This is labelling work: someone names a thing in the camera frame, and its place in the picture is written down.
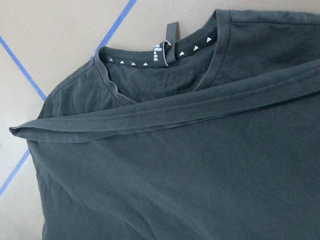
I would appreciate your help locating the black graphic t-shirt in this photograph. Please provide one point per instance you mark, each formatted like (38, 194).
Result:
(213, 137)

